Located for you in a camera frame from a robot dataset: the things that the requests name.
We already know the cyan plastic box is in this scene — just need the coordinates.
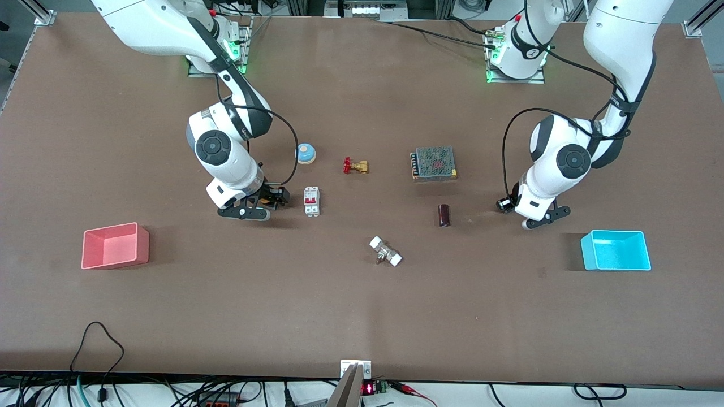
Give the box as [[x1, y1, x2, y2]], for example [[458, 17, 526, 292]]
[[580, 230, 652, 272]]

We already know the white-capped metal pipe fitting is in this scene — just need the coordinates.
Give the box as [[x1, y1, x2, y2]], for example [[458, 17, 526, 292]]
[[369, 236, 403, 267]]

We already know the metal mesh power supply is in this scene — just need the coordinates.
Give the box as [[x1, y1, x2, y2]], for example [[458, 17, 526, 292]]
[[410, 146, 458, 182]]

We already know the pink plastic box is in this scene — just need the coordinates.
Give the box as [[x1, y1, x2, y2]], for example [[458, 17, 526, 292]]
[[81, 222, 150, 270]]

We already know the red alligator clip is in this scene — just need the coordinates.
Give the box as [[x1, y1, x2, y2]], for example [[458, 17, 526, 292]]
[[396, 383, 436, 405]]

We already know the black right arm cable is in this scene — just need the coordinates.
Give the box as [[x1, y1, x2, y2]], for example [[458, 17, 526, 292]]
[[215, 73, 299, 187]]

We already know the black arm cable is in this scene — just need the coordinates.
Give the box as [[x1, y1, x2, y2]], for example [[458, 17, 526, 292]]
[[497, 0, 633, 214], [215, 73, 299, 187]]

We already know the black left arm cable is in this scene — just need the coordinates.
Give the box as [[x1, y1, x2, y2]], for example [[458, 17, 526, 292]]
[[497, 0, 633, 214]]

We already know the white mount bracket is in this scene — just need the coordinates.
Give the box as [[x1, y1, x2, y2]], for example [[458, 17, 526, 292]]
[[340, 360, 372, 379]]

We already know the grey camera mount pole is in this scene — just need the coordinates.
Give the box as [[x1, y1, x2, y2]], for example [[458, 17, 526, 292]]
[[328, 363, 364, 407]]

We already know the black cable with plug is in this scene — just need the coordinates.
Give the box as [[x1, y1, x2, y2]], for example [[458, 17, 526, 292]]
[[69, 322, 125, 403]]

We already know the aluminium frame profile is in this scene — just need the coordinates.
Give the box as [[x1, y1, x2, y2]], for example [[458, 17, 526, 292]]
[[0, 0, 57, 114], [682, 0, 724, 74]]

